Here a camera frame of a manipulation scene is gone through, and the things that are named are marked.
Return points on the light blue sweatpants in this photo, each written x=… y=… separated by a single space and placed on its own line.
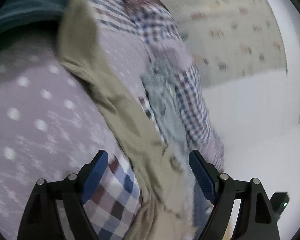
x=159 y=83

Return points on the plaid folded quilt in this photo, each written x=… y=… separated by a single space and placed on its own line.
x=159 y=30

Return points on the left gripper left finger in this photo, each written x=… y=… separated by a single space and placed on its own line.
x=41 y=220

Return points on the plaid checkered bed sheet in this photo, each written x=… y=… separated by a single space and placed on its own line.
x=50 y=127

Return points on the khaki beige garment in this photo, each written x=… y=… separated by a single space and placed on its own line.
x=164 y=213

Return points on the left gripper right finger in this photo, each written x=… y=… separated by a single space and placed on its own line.
x=256 y=218

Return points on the pineapple print curtain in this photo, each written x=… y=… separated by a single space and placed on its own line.
x=229 y=39

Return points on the dark teal garment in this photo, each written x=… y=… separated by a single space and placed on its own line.
x=16 y=13

